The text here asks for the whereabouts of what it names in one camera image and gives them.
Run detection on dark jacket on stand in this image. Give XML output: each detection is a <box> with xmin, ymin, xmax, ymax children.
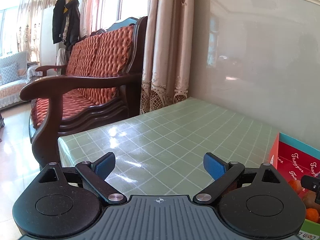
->
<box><xmin>52</xmin><ymin>0</ymin><xmax>80</xmax><ymax>51</ymax></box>

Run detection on orange tangerine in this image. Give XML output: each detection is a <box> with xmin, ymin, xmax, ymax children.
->
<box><xmin>288</xmin><ymin>179</ymin><xmax>305</xmax><ymax>194</ymax></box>
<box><xmin>305</xmin><ymin>208</ymin><xmax>319</xmax><ymax>223</ymax></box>

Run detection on colourful red-lined cardboard box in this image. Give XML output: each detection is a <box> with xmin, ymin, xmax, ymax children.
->
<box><xmin>268</xmin><ymin>133</ymin><xmax>319</xmax><ymax>239</ymax></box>

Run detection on beige lace curtain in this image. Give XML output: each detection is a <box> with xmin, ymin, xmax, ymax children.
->
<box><xmin>140</xmin><ymin>0</ymin><xmax>194</xmax><ymax>114</ymax></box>

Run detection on light fabric sofa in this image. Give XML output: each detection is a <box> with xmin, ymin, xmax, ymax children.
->
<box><xmin>0</xmin><ymin>51</ymin><xmax>28</xmax><ymax>108</ymax></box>

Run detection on wooden sofa orange cushions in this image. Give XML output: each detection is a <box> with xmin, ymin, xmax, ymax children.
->
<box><xmin>20</xmin><ymin>16</ymin><xmax>148</xmax><ymax>167</ymax></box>

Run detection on brown kiwi fruit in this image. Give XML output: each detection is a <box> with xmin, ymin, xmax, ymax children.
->
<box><xmin>302</xmin><ymin>191</ymin><xmax>319</xmax><ymax>209</ymax></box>

